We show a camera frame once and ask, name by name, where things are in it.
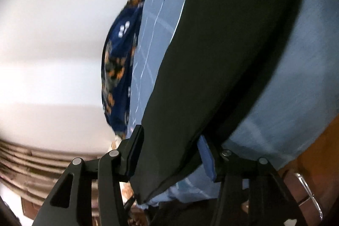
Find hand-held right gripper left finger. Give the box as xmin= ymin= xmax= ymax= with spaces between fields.
xmin=32 ymin=125 xmax=145 ymax=226

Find brown wooden furniture panel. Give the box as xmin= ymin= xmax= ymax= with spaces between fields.
xmin=21 ymin=197 xmax=41 ymax=216

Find black pants with orange lining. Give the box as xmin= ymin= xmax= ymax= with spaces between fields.
xmin=130 ymin=0 xmax=304 ymax=202

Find blue bed sheet white lines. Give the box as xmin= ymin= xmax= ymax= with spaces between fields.
xmin=127 ymin=0 xmax=339 ymax=209

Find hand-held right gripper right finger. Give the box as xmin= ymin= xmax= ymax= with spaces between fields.
xmin=197 ymin=134 xmax=308 ymax=226

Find beige pleated curtain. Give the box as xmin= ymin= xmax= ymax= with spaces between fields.
xmin=0 ymin=138 xmax=125 ymax=216

